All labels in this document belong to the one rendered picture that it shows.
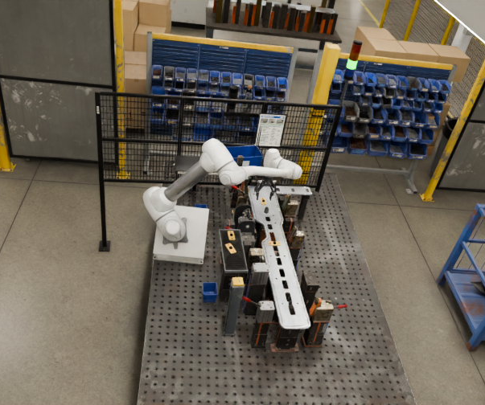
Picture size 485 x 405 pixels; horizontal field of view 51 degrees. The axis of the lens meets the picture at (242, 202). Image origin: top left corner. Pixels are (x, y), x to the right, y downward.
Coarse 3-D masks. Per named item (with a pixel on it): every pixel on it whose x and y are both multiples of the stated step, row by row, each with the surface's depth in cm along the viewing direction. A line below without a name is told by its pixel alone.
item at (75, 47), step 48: (0, 0) 433; (48, 0) 434; (96, 0) 435; (0, 48) 458; (48, 48) 459; (96, 48) 461; (0, 96) 486; (48, 96) 489; (0, 144) 516; (48, 144) 522; (96, 144) 526
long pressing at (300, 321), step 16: (256, 208) 375; (272, 208) 378; (272, 224) 363; (272, 256) 336; (288, 256) 338; (272, 272) 325; (288, 272) 327; (272, 288) 313; (288, 288) 315; (288, 304) 306; (304, 304) 308; (288, 320) 296; (304, 320) 297
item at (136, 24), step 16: (128, 0) 695; (144, 0) 702; (160, 0) 712; (128, 16) 668; (144, 16) 708; (160, 16) 707; (128, 32) 681; (144, 32) 690; (160, 32) 698; (128, 48) 695; (144, 48) 696
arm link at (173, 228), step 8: (168, 216) 339; (176, 216) 341; (160, 224) 339; (168, 224) 334; (176, 224) 335; (184, 224) 346; (168, 232) 334; (176, 232) 334; (184, 232) 344; (176, 240) 346
